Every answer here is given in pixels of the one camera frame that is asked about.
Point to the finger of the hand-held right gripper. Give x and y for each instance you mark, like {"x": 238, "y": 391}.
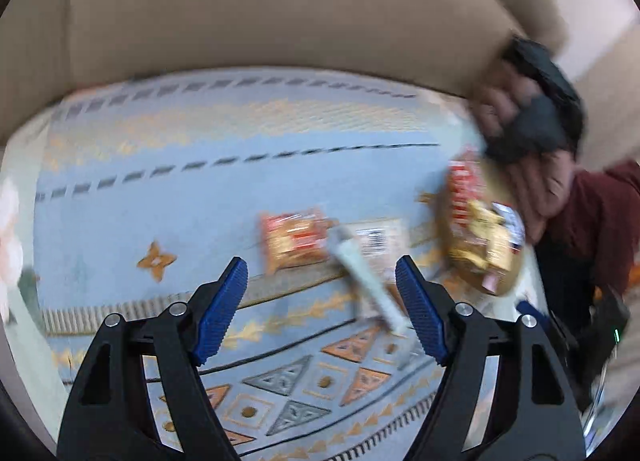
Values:
{"x": 531, "y": 309}

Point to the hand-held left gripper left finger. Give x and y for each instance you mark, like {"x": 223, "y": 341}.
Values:
{"x": 222, "y": 311}

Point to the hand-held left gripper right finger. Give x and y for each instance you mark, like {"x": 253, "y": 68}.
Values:
{"x": 422, "y": 311}

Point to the green white snack packet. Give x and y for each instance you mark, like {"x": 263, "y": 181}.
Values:
{"x": 360, "y": 281}

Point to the brown cracker pack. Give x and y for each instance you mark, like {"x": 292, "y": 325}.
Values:
{"x": 375, "y": 241}

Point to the blue white snack packet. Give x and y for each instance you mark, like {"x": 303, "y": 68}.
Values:
{"x": 512, "y": 226}

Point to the woven basket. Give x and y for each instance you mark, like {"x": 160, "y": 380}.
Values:
{"x": 442, "y": 226}

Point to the yellow snack packet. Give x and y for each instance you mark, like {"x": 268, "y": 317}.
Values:
{"x": 480, "y": 236}

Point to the orange bread package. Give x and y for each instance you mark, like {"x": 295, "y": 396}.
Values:
{"x": 295, "y": 241}

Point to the red white biscuit bag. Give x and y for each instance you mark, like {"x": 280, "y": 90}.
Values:
{"x": 462, "y": 191}

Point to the person's right forearm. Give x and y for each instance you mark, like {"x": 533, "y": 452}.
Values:
{"x": 605, "y": 221}

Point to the blue patterned woven blanket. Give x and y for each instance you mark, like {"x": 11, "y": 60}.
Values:
{"x": 200, "y": 191}

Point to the dark clothes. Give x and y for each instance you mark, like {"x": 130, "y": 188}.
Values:
{"x": 540, "y": 126}

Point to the beige sofa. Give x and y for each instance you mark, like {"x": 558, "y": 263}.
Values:
{"x": 275, "y": 6}

